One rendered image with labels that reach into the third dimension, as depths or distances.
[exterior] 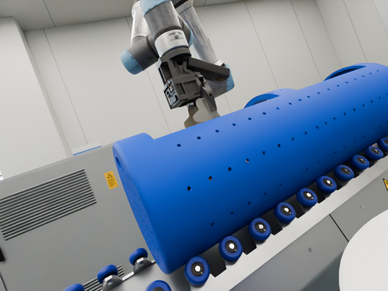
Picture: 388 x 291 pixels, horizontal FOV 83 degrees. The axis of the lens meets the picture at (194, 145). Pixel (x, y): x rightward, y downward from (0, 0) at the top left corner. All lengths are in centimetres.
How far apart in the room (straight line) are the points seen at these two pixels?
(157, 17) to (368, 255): 54
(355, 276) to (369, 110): 58
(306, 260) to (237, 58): 401
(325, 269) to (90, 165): 179
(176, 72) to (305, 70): 478
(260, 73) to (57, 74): 332
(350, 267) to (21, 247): 211
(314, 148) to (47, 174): 190
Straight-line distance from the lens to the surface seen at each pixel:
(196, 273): 43
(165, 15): 58
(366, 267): 23
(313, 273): 56
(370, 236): 26
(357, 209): 68
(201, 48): 102
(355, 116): 69
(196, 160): 38
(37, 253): 217
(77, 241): 211
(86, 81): 357
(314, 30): 590
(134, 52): 70
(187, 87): 52
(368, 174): 76
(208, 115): 51
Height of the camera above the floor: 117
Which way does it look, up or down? level
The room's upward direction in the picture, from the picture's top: 21 degrees counter-clockwise
